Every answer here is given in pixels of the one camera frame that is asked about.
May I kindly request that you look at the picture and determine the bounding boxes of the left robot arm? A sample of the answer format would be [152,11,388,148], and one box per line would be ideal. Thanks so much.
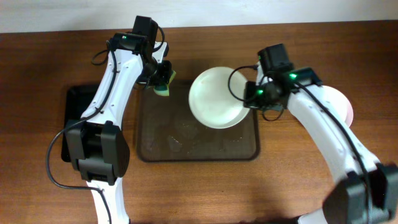
[63,32,175,223]

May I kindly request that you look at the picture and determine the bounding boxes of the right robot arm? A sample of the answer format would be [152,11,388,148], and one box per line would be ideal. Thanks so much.
[244,65,397,223]

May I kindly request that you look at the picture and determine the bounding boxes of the dark brown serving tray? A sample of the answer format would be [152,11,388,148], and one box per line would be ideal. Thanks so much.
[136,80,261,162]

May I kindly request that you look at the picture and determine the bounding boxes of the green and yellow sponge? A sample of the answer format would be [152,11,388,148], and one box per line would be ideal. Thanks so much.
[154,70,176,96]

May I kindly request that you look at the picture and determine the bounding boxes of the white plate with sauce streak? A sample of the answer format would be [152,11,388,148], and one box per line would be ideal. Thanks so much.
[323,85,354,127]

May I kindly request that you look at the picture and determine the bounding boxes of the black tray on left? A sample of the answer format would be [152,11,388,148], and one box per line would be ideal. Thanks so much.
[61,84,103,163]

